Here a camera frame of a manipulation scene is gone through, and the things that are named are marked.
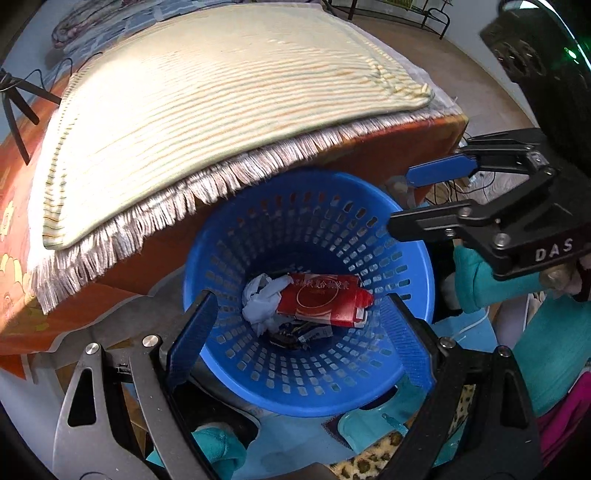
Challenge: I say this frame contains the black tripod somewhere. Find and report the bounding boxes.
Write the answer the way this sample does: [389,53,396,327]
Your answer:
[0,69,63,164]

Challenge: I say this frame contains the thin floor cable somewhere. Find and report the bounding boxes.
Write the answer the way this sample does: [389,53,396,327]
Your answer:
[425,171,490,204]

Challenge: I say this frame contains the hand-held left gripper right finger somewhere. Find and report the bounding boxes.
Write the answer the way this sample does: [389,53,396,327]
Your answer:
[390,295,543,480]

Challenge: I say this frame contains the white plastic bag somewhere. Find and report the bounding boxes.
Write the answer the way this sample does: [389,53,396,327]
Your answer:
[242,273,296,335]

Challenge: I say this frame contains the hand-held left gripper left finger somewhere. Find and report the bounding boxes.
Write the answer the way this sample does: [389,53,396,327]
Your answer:
[53,291,220,480]

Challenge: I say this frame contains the light blue plastic stool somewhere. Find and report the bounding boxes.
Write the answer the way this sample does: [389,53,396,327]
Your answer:
[259,318,499,462]

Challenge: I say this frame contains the blue checked quilt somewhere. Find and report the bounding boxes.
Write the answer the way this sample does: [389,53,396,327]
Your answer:
[60,0,324,51]

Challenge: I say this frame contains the blue plastic basket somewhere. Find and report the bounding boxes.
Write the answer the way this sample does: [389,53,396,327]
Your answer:
[182,171,435,418]

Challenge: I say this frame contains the teal plush cloth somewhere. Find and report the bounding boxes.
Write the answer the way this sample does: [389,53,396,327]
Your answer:
[191,427,245,480]
[452,247,591,402]

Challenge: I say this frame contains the pink fleece cloth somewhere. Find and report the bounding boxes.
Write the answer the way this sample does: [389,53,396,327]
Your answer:
[538,369,591,444]

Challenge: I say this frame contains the dark red snack wrapper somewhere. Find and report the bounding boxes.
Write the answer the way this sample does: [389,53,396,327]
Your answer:
[268,322,333,350]

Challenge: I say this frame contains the black power cable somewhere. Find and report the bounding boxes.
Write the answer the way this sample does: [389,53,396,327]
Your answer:
[46,51,107,88]

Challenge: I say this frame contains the leopard print cloth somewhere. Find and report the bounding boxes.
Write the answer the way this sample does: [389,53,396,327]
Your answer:
[332,383,476,480]

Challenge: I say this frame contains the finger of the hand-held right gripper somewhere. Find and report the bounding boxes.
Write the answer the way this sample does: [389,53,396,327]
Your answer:
[406,129,555,188]
[387,173,559,250]

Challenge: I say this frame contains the folded floral quilt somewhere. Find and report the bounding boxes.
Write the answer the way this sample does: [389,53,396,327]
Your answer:
[51,0,162,49]

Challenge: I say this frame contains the orange floral bedsheet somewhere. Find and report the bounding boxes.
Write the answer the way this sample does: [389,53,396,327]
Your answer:
[0,78,467,379]

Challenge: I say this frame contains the black metal clothes rack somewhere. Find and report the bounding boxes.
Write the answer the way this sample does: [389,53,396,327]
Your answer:
[323,0,451,40]

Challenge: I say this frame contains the striped fringed blanket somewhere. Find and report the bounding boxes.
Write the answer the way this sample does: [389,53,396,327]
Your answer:
[28,4,462,315]

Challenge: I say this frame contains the red paper carton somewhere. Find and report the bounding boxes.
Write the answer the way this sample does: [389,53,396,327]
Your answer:
[276,272,375,329]

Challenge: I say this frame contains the person's right hand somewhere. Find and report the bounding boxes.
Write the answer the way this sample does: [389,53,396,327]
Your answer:
[547,270,583,298]

